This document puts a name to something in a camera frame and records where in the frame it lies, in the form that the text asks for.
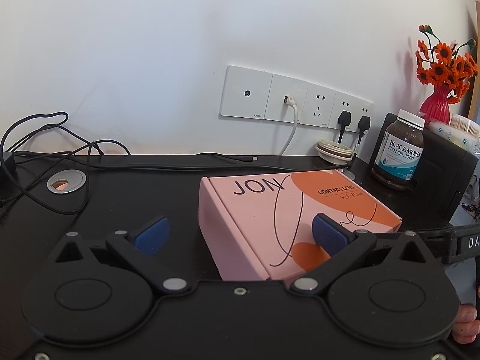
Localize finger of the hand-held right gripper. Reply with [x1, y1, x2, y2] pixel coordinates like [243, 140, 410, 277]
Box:
[414, 226, 449, 250]

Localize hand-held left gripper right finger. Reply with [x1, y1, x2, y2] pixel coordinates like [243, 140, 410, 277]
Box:
[290, 213, 436, 295]

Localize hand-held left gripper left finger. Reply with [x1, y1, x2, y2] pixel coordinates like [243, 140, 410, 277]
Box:
[55, 215, 190, 295]

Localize pink cardboard box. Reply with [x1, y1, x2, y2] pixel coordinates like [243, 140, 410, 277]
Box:
[199, 169, 404, 282]

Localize person's right hand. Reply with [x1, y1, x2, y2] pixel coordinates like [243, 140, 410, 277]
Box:
[452, 303, 480, 345]

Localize black appliance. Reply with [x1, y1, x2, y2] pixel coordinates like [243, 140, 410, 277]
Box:
[369, 112, 479, 222]

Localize cream round lid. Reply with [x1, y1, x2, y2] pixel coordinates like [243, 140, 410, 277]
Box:
[315, 139, 356, 165]

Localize brown supplement bottle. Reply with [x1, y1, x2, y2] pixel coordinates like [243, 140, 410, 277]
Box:
[372, 109, 426, 192]

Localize silver desk grommet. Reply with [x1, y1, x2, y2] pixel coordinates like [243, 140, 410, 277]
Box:
[47, 170, 87, 194]

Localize black power plug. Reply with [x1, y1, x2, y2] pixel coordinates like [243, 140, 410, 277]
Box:
[337, 110, 353, 144]
[357, 115, 371, 147]

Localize cotton swab container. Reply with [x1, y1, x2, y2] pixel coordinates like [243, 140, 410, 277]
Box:
[450, 113, 480, 137]

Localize red vase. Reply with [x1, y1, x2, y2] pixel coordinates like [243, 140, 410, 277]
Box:
[419, 85, 451, 125]

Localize black power adapter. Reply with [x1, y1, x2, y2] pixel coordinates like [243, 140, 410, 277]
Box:
[0, 152, 16, 188]

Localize orange artificial flowers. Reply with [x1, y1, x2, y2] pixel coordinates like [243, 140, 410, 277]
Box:
[415, 25, 480, 105]

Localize white network cable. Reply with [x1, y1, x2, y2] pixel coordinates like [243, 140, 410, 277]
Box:
[279, 96, 299, 156]

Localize white network wall plate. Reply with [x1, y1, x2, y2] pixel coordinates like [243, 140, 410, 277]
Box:
[264, 73, 310, 122]

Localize black looped cable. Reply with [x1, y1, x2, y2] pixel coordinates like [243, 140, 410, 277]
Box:
[0, 112, 132, 214]

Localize white coax wall plate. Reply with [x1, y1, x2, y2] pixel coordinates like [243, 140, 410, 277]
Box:
[220, 65, 273, 119]

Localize wooden door frame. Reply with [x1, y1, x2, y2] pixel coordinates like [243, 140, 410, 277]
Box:
[467, 2, 480, 120]

